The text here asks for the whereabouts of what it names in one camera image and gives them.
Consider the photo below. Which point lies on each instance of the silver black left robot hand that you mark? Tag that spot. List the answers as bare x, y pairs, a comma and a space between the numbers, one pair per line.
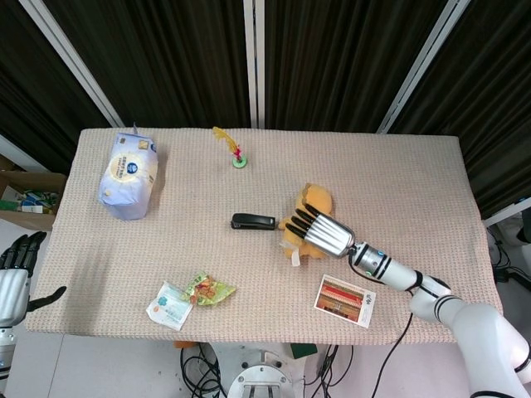
14, 286

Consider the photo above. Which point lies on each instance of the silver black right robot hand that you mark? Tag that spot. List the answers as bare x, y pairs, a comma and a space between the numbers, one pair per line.
329, 236

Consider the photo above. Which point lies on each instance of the yellow plush toy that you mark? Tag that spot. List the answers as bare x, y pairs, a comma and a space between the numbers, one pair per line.
320, 198

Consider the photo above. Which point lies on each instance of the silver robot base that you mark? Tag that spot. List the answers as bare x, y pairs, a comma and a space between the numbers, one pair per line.
261, 377

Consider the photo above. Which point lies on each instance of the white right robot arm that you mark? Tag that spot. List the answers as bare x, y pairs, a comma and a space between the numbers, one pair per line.
464, 311

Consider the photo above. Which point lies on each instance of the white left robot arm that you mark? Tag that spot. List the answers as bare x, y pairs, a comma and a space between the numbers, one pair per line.
5, 348

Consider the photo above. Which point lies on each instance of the black stapler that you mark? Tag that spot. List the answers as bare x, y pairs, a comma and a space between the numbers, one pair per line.
253, 221

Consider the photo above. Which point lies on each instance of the brown cardboard box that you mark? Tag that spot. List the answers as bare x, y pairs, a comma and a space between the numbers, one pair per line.
25, 186

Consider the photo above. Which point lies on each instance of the yellow red feather shuttlecock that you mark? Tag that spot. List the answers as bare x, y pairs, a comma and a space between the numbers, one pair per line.
239, 162

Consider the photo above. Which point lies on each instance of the green block under table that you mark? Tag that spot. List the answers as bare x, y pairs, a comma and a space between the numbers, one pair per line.
303, 350

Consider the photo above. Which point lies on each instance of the beige waffle-weave tablecloth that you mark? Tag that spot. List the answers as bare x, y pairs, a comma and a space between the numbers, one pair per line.
207, 248

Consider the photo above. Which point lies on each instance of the blue white tissue pack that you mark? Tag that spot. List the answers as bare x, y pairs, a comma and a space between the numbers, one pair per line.
126, 182

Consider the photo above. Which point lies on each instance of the black curtain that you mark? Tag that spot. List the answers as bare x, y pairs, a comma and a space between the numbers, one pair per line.
174, 62

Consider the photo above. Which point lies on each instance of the white vertical frame post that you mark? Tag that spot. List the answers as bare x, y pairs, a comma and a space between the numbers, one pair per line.
254, 62

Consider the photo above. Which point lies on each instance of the white slanted frame post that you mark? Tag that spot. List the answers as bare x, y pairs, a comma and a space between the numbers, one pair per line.
419, 62
74, 62

